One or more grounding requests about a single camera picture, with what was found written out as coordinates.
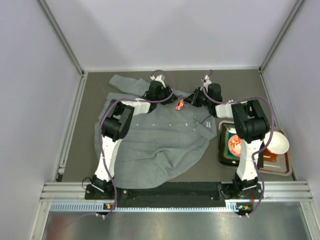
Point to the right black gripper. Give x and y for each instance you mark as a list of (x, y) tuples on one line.
[(196, 95)]

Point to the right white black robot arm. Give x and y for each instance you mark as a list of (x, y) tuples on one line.
[(251, 126)]

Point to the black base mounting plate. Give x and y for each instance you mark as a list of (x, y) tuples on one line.
[(215, 190)]

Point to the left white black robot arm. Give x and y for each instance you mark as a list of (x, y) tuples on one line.
[(115, 125)]

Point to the grey slotted cable duct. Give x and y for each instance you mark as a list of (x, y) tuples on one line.
[(101, 207)]

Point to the grey button-up shirt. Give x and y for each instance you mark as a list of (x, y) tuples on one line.
[(161, 145)]

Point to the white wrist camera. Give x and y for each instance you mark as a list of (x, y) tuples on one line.
[(158, 78), (206, 82)]

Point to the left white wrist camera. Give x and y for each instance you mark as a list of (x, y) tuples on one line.
[(158, 78)]

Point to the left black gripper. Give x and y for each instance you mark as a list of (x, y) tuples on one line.
[(169, 92)]

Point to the black square plate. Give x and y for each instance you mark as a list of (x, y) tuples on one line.
[(226, 130)]

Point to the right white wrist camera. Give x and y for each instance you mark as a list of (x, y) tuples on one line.
[(206, 82)]

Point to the red white patterned dish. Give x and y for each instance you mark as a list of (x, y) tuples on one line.
[(234, 145)]

